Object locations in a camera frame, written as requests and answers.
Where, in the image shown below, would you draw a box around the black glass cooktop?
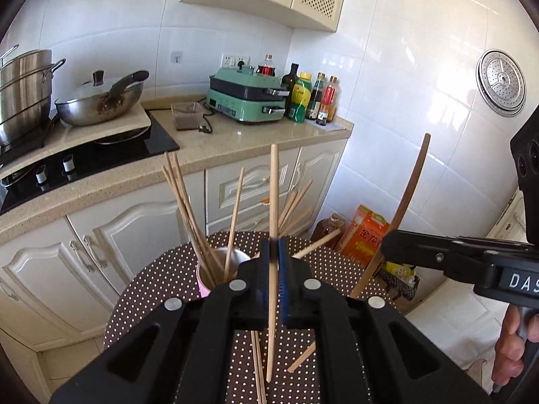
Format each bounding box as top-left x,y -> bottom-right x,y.
0,109 -> 181,215

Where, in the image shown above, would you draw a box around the white kitchen base cabinet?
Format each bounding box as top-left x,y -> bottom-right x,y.
0,137 -> 350,352

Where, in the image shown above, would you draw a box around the black power cable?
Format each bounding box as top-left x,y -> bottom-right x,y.
196,101 -> 217,134

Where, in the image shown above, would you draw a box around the straight single chopstick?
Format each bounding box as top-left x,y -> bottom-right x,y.
266,144 -> 280,382

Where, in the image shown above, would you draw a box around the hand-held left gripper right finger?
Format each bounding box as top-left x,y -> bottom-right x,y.
277,238 -> 493,404

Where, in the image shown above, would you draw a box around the cola bottle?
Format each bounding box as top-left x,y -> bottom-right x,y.
257,54 -> 277,77

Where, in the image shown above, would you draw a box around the white side cabinet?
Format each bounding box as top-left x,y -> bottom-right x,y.
484,189 -> 528,241

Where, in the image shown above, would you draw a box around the yellow snack packets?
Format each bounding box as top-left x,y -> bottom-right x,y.
378,261 -> 419,302

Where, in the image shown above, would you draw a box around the round steel steamer plate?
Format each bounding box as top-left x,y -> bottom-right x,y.
476,49 -> 527,117

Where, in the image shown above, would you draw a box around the black wire pot stand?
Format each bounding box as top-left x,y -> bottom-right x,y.
0,111 -> 62,161

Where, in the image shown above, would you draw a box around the curved single chopstick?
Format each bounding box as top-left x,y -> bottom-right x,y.
350,133 -> 432,299

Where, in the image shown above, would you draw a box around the clear plastic container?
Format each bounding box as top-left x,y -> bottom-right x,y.
170,102 -> 204,131

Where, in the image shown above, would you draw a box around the stacked stainless steamer pot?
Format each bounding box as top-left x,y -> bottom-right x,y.
0,44 -> 67,148

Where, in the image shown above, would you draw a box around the orange rice bag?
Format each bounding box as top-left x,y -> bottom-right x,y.
337,204 -> 390,268

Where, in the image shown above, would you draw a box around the stainless steel wok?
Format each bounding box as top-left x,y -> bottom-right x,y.
55,71 -> 151,128

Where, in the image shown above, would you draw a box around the silver cabinet door handle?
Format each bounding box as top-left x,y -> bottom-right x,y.
69,241 -> 92,273
83,236 -> 107,268

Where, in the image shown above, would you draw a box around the white wall outlet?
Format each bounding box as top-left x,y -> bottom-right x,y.
221,52 -> 252,69

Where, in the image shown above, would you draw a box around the brown oil jug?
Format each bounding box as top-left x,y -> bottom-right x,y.
312,213 -> 347,250

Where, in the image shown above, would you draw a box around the green yellow-label bottle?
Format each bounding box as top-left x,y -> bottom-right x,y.
290,72 -> 313,124

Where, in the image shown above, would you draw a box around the red-orange sauce bottle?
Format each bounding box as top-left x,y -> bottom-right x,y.
324,76 -> 339,122

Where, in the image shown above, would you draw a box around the beige stone board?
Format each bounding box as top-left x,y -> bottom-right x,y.
59,103 -> 153,140

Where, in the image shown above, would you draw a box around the dark olive oil bottle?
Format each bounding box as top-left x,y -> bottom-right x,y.
284,63 -> 300,117

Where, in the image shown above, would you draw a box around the green electric grill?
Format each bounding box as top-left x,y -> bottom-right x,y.
205,66 -> 291,124

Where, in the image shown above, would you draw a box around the person's right hand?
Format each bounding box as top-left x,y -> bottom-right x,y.
494,303 -> 527,389

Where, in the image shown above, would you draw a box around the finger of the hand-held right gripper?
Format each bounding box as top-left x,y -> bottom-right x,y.
379,228 -> 496,281

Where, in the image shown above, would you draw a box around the bunch of wooden chopsticks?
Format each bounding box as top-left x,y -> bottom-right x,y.
162,151 -> 343,292

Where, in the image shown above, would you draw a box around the dark soy sauce bottle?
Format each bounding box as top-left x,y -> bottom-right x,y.
306,72 -> 326,121

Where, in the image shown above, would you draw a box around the thin wooden chopstick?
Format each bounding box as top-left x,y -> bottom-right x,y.
251,331 -> 262,404
254,331 -> 267,404

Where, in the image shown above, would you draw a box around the pink paper cup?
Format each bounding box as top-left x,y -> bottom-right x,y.
196,247 -> 253,300

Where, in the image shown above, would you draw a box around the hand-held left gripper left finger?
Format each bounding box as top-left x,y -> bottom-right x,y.
50,239 -> 273,404

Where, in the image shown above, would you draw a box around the glass wok lid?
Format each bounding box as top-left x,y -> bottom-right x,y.
56,70 -> 142,106

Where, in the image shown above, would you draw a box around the short-looking wooden chopstick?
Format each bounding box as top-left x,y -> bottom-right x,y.
287,341 -> 316,373

